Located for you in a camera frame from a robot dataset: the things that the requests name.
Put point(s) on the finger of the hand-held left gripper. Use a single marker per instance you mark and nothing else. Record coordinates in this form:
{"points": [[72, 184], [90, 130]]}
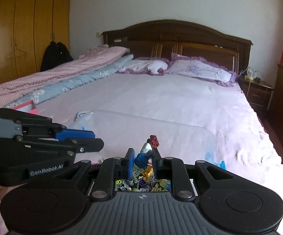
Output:
{"points": [[90, 145], [75, 134]]}

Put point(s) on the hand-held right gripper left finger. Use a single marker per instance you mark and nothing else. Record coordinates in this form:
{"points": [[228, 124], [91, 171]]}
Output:
{"points": [[131, 161]]}

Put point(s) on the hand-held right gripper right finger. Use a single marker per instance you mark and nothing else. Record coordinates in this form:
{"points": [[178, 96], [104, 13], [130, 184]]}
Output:
{"points": [[158, 164]]}

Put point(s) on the blue toy minifigure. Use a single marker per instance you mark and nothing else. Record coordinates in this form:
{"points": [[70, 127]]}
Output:
{"points": [[146, 149]]}

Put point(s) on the pile of mixed toy bricks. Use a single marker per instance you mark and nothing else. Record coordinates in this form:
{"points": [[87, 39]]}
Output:
{"points": [[143, 184]]}

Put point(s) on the clear plastic storage bin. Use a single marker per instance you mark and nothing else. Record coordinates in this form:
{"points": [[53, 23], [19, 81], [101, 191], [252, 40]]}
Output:
{"points": [[175, 139]]}

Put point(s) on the light blue floral quilt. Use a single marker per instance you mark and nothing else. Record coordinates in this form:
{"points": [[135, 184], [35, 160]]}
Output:
{"points": [[77, 80]]}

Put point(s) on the pink cardboard box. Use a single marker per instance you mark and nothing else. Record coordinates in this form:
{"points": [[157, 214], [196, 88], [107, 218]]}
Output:
{"points": [[26, 107]]}

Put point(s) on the pink folded quilt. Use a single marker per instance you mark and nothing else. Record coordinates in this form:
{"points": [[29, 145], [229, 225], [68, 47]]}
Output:
{"points": [[46, 78]]}

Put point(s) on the black bag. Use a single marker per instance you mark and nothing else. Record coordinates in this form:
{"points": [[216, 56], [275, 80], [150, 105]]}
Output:
{"points": [[54, 56]]}

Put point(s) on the purple frilled white pillow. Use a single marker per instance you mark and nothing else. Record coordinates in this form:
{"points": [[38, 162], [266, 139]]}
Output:
{"points": [[146, 66]]}

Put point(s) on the purple frilled floral pillow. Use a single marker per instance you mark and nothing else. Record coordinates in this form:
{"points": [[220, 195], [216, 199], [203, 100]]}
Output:
{"points": [[200, 71]]}

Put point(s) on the yellow wooden wardrobe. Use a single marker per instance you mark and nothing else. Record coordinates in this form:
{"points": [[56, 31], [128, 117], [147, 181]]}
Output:
{"points": [[29, 22]]}

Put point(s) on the wooden nightstand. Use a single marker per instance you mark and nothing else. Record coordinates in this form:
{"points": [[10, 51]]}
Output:
{"points": [[258, 95]]}

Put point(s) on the power strip with chargers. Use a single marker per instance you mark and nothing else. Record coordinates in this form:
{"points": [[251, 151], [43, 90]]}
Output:
{"points": [[250, 76]]}

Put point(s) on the dark wooden headboard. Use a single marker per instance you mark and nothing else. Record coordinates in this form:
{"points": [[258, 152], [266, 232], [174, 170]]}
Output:
{"points": [[175, 34]]}

